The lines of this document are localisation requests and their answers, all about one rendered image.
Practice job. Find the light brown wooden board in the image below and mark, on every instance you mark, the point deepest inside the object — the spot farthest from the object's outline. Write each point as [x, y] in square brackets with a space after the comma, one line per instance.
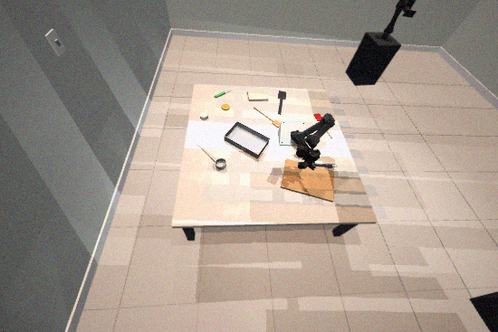
[317, 183]

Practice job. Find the wooden spoon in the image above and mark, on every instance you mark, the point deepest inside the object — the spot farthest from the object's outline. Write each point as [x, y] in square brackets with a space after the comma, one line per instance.
[276, 123]

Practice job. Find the red spatula with wooden handle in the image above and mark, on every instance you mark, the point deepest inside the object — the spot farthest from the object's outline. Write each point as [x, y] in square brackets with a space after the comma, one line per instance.
[318, 117]

